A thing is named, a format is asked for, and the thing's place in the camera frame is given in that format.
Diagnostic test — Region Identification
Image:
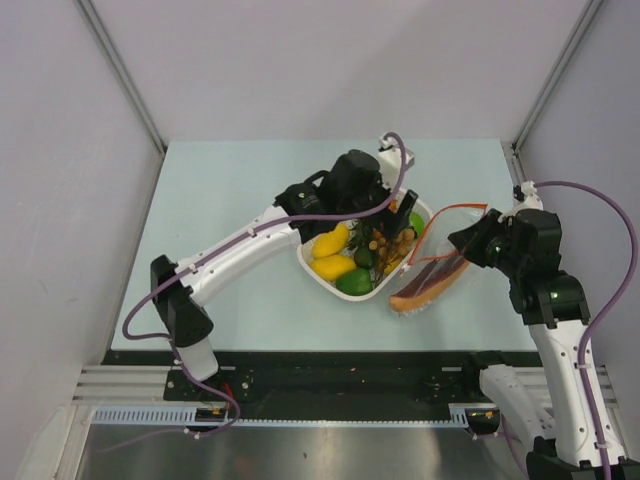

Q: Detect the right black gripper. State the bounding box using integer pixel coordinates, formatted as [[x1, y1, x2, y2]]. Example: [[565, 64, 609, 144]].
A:
[[448, 208, 525, 278]]

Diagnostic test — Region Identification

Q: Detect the brown longan bunch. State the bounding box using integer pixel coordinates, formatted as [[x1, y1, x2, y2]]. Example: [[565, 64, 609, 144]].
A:
[[368, 227, 416, 284]]

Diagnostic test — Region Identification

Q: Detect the clear zip bag red zipper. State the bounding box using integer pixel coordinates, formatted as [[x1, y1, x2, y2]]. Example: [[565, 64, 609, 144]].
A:
[[389, 203, 487, 315]]

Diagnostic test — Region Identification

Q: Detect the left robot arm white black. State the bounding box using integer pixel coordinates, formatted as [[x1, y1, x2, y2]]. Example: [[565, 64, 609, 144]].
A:
[[150, 142, 417, 400]]

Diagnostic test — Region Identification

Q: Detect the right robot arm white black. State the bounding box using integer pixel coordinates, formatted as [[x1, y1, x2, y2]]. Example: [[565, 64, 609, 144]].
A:
[[448, 208, 639, 479]]

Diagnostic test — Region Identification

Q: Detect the bright green apple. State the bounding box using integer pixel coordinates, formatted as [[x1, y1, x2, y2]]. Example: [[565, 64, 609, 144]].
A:
[[409, 212, 425, 237]]

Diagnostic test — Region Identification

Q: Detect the dark green avocado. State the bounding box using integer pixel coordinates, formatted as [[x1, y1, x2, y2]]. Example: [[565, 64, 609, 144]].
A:
[[353, 246, 377, 270]]

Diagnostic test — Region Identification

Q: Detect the white plastic basket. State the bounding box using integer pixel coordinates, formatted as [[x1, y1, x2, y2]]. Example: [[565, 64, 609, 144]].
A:
[[297, 188, 434, 302]]

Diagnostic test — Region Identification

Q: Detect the yellow mango rear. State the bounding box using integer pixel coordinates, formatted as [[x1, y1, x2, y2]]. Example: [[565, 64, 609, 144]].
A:
[[312, 223, 350, 259]]

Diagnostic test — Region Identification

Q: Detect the yellow mango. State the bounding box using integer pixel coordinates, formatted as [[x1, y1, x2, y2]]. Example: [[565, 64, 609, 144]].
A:
[[310, 254, 357, 282], [312, 223, 350, 259]]

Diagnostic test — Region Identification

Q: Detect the yellow mango front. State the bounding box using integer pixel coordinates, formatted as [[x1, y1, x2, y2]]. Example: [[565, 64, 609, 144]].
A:
[[310, 254, 357, 282]]

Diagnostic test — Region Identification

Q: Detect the light blue table mat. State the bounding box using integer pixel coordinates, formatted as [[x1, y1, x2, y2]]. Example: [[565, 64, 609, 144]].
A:
[[112, 139, 533, 351]]

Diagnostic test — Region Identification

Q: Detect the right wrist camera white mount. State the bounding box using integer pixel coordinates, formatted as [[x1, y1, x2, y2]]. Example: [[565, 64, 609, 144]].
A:
[[509, 181, 544, 216]]

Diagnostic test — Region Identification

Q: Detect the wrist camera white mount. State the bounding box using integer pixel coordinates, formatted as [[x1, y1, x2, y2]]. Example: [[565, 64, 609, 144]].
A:
[[377, 137, 415, 189], [509, 181, 544, 216]]

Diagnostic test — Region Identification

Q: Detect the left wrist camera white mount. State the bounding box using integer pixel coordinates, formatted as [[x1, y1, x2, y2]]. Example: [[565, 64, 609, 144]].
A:
[[377, 137, 415, 189]]

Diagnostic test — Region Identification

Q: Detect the white slotted cable duct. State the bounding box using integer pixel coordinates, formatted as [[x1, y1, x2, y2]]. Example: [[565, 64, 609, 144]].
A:
[[93, 405, 500, 428]]

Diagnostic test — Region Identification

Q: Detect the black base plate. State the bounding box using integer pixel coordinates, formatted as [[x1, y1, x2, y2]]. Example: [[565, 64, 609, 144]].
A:
[[102, 349, 546, 421]]

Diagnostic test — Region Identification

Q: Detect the right aluminium corner post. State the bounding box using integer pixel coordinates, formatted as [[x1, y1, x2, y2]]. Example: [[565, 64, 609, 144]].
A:
[[511, 0, 608, 152]]

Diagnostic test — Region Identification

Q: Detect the aluminium corner post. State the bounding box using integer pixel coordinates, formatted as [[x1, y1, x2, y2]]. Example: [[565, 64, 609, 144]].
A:
[[73, 0, 168, 157], [511, 0, 608, 152]]

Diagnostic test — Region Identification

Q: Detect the left aluminium corner post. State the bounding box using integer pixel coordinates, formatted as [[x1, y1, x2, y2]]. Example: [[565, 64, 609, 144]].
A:
[[73, 0, 168, 157]]

